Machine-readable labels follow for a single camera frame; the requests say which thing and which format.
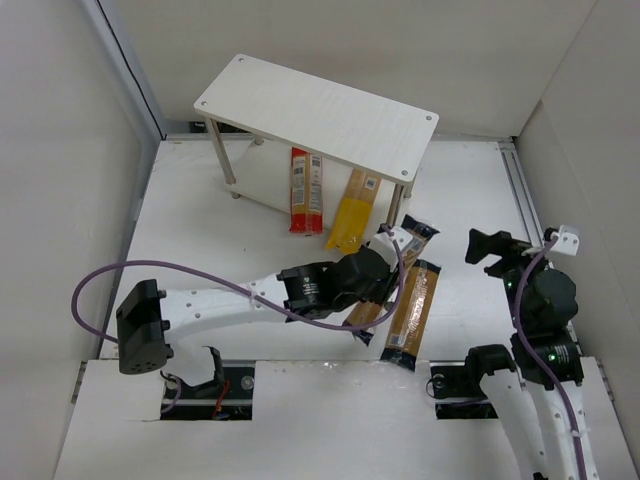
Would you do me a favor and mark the black-ended spaghetti bag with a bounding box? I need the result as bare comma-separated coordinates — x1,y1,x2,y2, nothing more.
343,214,440,326
380,259,441,372

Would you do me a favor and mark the yellow spaghetti bag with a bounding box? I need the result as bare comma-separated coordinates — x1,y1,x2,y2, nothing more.
325,169,382,255

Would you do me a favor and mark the red spaghetti bag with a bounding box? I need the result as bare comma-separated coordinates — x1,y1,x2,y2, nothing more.
289,147,324,236

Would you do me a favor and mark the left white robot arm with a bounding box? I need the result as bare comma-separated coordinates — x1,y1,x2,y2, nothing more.
116,247,400,388

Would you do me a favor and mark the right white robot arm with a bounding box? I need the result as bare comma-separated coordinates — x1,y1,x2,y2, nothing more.
465,225,599,479

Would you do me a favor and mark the white two-tier shelf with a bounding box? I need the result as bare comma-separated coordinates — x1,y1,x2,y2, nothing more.
194,54,439,238

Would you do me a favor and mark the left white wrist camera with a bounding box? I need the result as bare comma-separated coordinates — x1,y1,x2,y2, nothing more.
367,226,413,271

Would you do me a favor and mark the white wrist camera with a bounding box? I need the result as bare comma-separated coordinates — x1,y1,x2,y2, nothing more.
544,225,580,257
367,226,413,271

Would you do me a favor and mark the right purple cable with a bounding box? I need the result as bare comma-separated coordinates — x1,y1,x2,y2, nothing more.
513,234,589,480

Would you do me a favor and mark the purple cable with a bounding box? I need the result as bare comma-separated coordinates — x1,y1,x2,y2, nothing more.
72,227,405,346
513,234,589,480

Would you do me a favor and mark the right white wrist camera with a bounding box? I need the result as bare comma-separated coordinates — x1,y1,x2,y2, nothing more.
544,225,580,257

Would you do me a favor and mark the aluminium rail right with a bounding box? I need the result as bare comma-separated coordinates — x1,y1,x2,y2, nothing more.
499,139,527,203

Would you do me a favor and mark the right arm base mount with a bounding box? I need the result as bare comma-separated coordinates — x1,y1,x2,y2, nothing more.
425,361,498,420

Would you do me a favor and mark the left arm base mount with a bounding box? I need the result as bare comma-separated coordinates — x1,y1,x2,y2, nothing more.
160,361,256,421

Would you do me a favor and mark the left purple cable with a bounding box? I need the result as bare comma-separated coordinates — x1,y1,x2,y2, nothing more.
72,227,405,346

